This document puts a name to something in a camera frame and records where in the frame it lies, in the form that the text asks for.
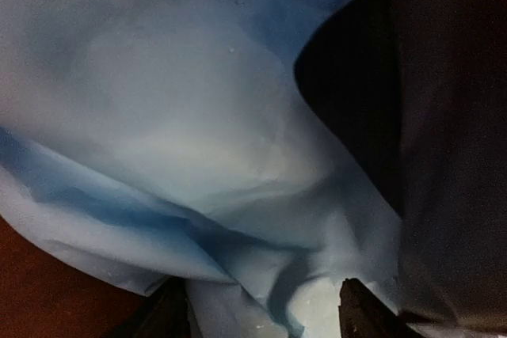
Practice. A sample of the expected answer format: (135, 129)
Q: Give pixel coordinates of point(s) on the blue wrapping paper sheet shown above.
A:
(264, 151)

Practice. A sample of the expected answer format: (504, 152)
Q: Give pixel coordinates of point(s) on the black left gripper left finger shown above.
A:
(164, 314)

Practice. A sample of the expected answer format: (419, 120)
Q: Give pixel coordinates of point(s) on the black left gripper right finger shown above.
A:
(363, 315)

